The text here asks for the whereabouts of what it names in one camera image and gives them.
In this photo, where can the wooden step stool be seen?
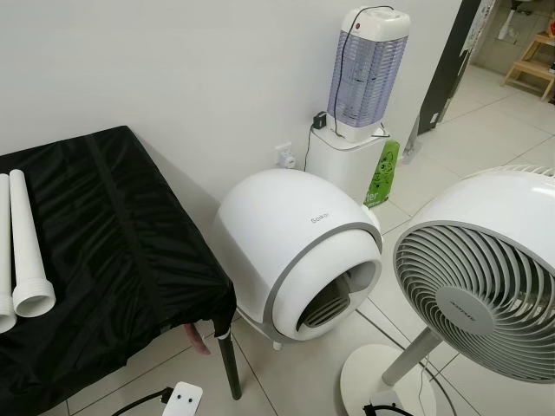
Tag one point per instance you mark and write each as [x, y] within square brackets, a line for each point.
[531, 69]

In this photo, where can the green printed bag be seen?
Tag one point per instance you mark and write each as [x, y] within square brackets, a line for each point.
[381, 173]

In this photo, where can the black standing panel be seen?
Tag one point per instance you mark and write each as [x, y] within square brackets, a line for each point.
[451, 61]

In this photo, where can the white square cabinet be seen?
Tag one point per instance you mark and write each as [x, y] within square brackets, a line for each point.
[338, 169]

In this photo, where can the white insect zapper lamp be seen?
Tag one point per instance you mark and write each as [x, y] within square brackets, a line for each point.
[368, 78]

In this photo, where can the black power adapter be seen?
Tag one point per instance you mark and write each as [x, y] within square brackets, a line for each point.
[320, 121]

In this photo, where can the white dome appliance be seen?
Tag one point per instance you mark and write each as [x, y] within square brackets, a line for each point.
[277, 234]

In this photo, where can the black metal table leg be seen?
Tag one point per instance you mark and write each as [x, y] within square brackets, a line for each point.
[229, 368]

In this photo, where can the pink plastic stool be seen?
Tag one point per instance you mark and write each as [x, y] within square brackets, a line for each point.
[200, 341]

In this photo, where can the white plastic table leg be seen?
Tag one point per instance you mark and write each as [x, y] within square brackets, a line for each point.
[3, 260]
[26, 243]

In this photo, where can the white pedestal fan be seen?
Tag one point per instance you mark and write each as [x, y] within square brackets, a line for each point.
[477, 295]

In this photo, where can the white wall socket plug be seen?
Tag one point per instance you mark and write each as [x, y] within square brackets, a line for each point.
[284, 156]

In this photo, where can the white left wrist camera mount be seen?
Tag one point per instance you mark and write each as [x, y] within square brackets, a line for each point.
[182, 400]

